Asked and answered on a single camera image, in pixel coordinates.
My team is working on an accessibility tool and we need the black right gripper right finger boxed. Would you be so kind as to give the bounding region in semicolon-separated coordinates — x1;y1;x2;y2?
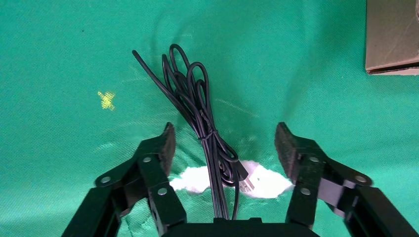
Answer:
274;121;419;237

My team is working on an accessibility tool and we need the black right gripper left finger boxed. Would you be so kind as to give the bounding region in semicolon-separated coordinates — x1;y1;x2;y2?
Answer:
61;121;188;237

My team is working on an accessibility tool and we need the thin black USB cable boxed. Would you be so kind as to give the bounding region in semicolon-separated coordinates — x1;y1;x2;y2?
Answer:
131;43;255;220

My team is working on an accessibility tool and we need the open brown cardboard box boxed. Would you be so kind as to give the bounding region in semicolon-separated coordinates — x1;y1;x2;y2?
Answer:
365;0;419;76

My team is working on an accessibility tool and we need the green table cloth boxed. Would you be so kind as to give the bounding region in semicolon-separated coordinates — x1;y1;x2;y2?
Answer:
0;0;419;237

